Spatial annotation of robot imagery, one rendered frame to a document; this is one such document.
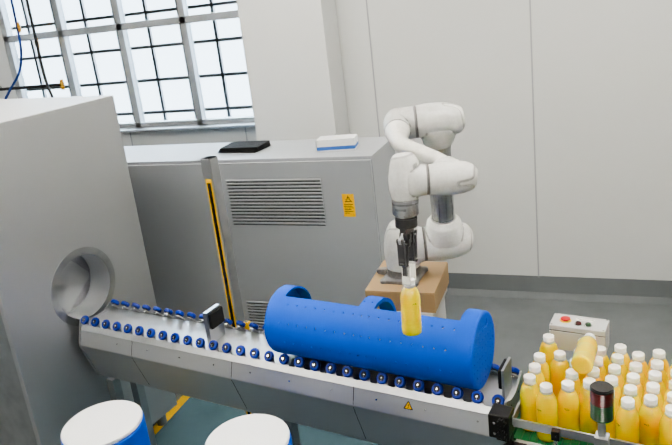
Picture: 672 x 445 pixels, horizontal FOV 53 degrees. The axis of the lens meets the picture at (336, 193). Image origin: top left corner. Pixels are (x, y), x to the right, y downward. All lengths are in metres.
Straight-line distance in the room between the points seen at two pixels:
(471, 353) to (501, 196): 2.89
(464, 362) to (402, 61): 3.09
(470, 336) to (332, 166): 1.89
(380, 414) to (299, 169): 1.87
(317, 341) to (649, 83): 3.13
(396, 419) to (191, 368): 1.01
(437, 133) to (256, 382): 1.29
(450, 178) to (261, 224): 2.35
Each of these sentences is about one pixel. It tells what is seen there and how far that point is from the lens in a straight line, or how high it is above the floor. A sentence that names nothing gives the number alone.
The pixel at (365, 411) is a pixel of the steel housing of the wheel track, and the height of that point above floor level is 0.82.
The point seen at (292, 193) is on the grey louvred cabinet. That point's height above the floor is 1.23.
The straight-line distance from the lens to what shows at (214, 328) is 3.20.
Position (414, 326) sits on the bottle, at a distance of 2.38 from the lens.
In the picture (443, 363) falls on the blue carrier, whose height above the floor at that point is 1.10.
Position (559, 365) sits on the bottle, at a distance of 2.57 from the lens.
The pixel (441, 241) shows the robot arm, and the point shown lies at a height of 1.29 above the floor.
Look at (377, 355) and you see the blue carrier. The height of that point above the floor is 1.09.
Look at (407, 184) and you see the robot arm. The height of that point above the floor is 1.77.
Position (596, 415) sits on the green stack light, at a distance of 2.12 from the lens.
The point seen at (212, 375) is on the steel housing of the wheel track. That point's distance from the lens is 3.16.
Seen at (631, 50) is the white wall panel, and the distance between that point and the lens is 4.98.
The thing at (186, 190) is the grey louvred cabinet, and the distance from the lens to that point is 4.59.
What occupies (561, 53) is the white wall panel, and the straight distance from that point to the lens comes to 4.97.
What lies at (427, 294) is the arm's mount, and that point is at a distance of 3.02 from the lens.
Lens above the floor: 2.39
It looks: 16 degrees down
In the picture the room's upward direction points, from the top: 7 degrees counter-clockwise
